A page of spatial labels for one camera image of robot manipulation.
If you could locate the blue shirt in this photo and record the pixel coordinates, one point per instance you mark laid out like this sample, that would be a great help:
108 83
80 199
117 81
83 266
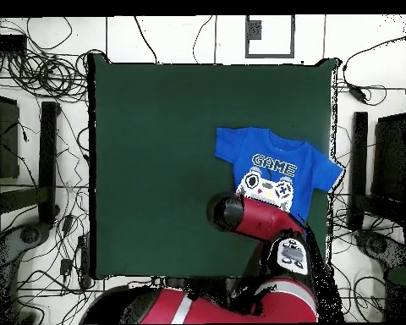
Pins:
308 162

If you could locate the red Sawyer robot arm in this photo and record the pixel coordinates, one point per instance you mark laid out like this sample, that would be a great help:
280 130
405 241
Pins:
260 216

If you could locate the dark green table cloth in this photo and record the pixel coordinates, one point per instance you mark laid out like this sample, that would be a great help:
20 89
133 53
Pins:
138 135

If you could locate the black power strip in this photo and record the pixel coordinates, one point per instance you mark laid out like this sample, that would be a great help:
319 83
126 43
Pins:
6 44
84 260

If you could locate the small grey square plate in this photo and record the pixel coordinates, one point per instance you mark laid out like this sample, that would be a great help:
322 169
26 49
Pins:
255 29

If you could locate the small black power adapter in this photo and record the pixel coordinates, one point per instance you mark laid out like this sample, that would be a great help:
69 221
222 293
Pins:
66 266

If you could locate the black office chair base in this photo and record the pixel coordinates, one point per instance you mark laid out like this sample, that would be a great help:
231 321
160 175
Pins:
28 234
379 245

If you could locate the dark box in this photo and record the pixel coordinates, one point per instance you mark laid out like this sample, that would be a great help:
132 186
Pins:
390 159
6 142

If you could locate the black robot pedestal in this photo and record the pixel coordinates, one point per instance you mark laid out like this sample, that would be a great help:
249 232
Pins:
203 282

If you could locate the grey square frame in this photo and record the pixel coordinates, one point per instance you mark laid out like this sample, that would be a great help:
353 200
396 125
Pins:
270 55

